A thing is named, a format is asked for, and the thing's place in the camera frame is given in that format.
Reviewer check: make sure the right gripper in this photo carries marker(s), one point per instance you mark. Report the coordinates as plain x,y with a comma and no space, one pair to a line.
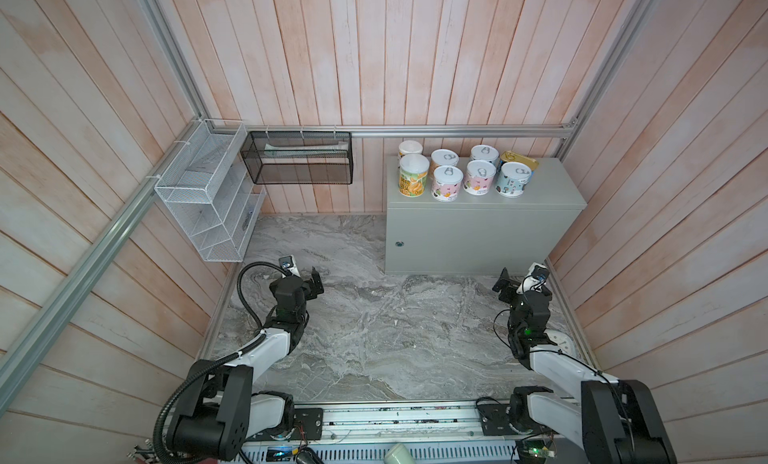
511,287

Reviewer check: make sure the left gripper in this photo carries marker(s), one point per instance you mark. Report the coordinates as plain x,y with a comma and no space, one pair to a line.
311,291

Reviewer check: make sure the blue can pull tab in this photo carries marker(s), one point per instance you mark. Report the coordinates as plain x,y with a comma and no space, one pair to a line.
512,178

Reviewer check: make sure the pink can white lid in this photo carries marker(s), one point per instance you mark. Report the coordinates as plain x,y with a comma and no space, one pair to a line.
479,177

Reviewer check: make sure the pink can pull tab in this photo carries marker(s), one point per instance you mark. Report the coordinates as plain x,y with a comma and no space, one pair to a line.
446,183

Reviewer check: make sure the yellow rectangular sardine tin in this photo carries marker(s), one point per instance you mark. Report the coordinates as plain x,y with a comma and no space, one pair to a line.
510,156

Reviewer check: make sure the silver can pull tab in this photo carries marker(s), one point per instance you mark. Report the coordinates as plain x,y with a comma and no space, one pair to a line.
485,153

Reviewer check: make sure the orange can pull tab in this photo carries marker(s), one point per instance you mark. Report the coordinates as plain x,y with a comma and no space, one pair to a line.
443,157

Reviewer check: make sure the tall can green label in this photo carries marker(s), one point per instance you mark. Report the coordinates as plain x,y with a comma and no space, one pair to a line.
413,171

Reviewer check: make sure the yellow can white lid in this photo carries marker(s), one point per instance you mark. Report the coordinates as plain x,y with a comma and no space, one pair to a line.
409,147

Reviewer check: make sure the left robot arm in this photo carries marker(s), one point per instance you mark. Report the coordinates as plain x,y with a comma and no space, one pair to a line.
215,410

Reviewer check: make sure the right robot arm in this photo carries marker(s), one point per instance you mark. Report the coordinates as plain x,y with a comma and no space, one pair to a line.
611,420

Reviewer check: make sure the grey metal cabinet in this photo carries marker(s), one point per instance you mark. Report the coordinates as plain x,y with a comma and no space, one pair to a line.
479,235

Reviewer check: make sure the white round clock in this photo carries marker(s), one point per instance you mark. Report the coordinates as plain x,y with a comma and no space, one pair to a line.
563,342

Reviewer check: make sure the black mesh basket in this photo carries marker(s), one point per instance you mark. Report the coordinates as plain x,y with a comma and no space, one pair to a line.
299,157

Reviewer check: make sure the white cup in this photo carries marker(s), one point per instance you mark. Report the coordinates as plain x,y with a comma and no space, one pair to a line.
398,454

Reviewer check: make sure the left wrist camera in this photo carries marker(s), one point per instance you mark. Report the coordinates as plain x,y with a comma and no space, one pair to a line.
289,265

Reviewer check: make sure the white wire shelf rack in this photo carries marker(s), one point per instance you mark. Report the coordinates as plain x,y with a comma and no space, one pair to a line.
207,189

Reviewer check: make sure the aluminium mounting rail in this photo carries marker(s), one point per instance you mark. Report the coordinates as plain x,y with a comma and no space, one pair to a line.
347,423

